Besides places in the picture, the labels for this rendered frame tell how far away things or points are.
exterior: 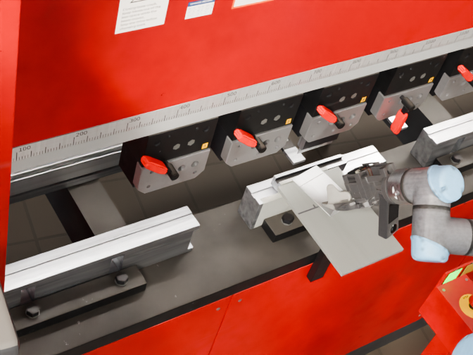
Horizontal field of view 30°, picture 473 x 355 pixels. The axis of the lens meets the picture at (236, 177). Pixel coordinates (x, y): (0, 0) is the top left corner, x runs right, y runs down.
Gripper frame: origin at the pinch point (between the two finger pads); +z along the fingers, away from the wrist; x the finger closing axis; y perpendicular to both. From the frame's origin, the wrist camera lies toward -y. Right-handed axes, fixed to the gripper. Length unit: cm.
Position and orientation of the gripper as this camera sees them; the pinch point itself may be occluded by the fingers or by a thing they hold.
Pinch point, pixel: (336, 201)
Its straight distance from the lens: 204.8
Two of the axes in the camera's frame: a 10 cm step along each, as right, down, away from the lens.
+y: -3.5, -9.2, -1.8
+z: -5.9, 0.7, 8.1
